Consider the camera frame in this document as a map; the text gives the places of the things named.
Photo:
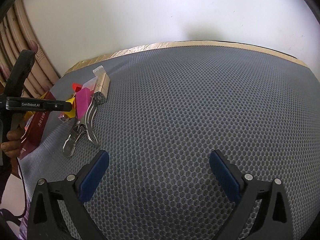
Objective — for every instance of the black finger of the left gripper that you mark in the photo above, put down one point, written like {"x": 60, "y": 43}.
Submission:
{"x": 37, "y": 105}

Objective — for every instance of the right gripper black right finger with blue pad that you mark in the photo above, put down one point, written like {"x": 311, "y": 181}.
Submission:
{"x": 273, "y": 220}

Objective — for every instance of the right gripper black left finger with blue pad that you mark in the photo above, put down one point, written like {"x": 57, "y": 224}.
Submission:
{"x": 82, "y": 187}

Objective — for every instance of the person's hand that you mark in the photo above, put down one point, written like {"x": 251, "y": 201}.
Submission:
{"x": 12, "y": 148}

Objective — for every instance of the dark red tin lid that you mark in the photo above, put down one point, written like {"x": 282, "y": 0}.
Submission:
{"x": 34, "y": 129}

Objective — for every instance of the pink eraser block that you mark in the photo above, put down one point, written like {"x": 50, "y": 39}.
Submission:
{"x": 83, "y": 100}

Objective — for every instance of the silver nail clipper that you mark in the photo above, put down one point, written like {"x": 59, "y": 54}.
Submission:
{"x": 70, "y": 143}

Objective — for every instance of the beige table edge trim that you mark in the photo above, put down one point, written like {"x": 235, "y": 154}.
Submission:
{"x": 165, "y": 45}

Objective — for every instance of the silver metal tongs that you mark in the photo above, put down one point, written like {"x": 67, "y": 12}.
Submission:
{"x": 96, "y": 100}

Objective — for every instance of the grey mesh mat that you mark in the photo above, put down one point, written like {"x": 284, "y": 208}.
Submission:
{"x": 165, "y": 112}

